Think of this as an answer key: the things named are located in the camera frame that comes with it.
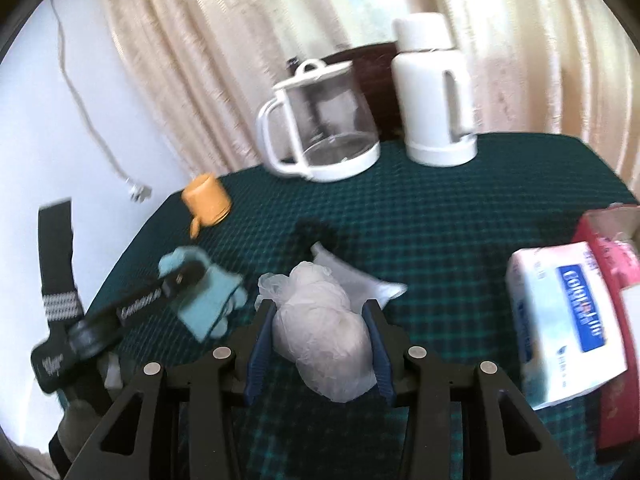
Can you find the teal sock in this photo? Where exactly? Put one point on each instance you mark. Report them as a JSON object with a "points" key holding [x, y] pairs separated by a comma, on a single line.
{"points": [[215, 300]]}

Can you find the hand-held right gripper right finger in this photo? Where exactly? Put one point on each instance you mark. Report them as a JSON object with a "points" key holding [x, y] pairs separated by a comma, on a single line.
{"points": [[382, 355]]}

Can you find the white and blue tissue pack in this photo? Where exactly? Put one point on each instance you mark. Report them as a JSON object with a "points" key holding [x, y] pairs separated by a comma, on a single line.
{"points": [[560, 320]]}

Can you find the dark green checked tablecloth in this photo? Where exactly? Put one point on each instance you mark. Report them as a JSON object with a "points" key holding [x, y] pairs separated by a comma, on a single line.
{"points": [[450, 220]]}

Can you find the white plastic bag bundle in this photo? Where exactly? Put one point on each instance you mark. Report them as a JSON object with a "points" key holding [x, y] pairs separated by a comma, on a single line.
{"points": [[320, 325]]}

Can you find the dark wooden chair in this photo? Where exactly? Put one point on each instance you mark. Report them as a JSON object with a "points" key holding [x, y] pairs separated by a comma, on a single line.
{"points": [[377, 80]]}

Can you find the orange mug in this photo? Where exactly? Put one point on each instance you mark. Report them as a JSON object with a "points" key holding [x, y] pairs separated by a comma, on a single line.
{"points": [[207, 202]]}

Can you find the cream curtain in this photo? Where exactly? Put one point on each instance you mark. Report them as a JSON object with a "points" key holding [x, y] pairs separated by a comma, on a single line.
{"points": [[200, 60]]}

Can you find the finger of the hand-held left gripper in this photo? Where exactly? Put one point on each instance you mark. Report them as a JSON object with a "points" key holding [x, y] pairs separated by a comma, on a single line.
{"points": [[150, 297]]}

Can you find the white thermos flask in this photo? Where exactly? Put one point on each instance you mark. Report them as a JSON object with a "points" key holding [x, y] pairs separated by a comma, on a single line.
{"points": [[430, 100]]}

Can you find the white plastic pouch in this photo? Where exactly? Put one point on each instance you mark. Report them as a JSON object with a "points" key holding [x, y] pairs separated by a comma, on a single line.
{"points": [[360, 280]]}

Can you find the red cardboard box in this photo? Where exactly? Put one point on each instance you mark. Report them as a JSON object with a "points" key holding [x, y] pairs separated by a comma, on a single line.
{"points": [[625, 400]]}

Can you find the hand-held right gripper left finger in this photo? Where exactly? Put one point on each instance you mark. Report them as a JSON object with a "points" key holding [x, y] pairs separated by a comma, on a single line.
{"points": [[257, 355]]}

